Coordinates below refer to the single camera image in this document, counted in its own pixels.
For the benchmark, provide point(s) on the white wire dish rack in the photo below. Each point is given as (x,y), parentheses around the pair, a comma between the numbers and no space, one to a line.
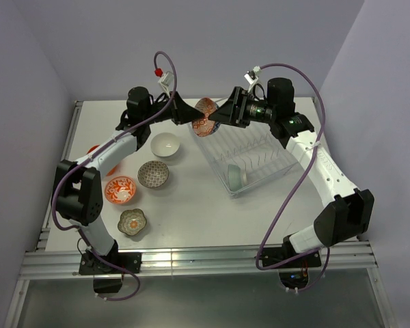
(253,149)

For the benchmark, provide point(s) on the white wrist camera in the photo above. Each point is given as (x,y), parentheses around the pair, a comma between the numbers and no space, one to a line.
(252,77)
(165,79)

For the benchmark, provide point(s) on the white ceramic bowl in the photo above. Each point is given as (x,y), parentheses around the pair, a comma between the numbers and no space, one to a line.
(165,145)

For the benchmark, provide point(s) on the orange plastic cup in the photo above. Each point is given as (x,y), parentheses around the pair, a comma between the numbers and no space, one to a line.
(106,162)

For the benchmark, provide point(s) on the green flower-shaped bowl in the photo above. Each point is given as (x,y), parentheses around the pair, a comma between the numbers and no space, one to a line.
(132,222)

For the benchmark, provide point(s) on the brown patterned ceramic bowl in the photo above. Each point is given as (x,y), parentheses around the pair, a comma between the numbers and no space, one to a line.
(153,174)

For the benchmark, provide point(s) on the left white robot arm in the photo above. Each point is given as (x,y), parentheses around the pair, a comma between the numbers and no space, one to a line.
(77,192)

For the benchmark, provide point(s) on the orange geometric blue bowl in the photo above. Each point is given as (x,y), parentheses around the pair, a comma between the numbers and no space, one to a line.
(204,127)

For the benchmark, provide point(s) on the aluminium frame rail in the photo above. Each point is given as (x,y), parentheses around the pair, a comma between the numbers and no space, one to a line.
(198,264)

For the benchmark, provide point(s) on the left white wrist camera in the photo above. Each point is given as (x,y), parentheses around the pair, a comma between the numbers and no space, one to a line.
(165,79)

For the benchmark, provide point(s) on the grey-green ceramic bowl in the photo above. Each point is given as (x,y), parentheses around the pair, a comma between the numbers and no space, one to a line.
(237,178)

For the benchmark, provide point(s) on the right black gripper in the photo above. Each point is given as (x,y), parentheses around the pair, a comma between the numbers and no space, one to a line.
(228,113)

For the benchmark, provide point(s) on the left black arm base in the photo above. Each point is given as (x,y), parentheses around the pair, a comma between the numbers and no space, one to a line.
(108,273)

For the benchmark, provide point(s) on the orange floral ceramic bowl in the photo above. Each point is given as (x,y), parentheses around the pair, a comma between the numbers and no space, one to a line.
(120,190)

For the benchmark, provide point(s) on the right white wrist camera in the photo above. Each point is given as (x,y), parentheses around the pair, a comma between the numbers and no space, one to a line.
(252,77)

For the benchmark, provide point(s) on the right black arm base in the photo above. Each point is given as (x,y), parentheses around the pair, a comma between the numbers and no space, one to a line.
(296,267)

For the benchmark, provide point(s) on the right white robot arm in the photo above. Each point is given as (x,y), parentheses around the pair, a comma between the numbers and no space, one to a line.
(347,210)

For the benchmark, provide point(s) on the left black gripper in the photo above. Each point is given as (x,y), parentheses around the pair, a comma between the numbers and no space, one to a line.
(182,113)

